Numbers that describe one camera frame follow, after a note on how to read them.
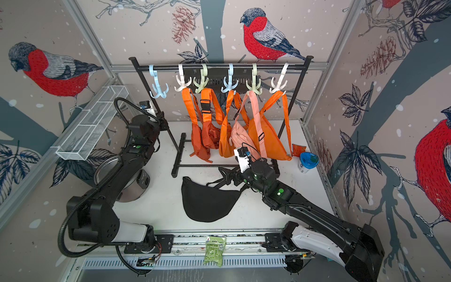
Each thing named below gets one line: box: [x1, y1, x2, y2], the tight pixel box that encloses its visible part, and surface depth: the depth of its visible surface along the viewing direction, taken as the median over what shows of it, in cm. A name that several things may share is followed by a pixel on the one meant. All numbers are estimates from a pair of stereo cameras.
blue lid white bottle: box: [297, 151, 320, 174], surface depth 92 cm
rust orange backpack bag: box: [182, 87, 213, 164], surface depth 81 cm
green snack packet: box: [202, 236, 227, 268], surface depth 73 cm
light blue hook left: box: [149, 64, 169, 99], surface depth 68 cm
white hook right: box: [268, 62, 290, 96], surface depth 68 cm
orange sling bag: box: [247, 91, 292, 161], surface depth 92 cm
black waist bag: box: [181, 176, 249, 223], surface depth 89 cm
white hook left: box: [174, 63, 193, 92], surface depth 70 cm
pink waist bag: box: [229, 90, 268, 161], surface depth 94 cm
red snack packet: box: [291, 143, 307, 157], surface depth 106 cm
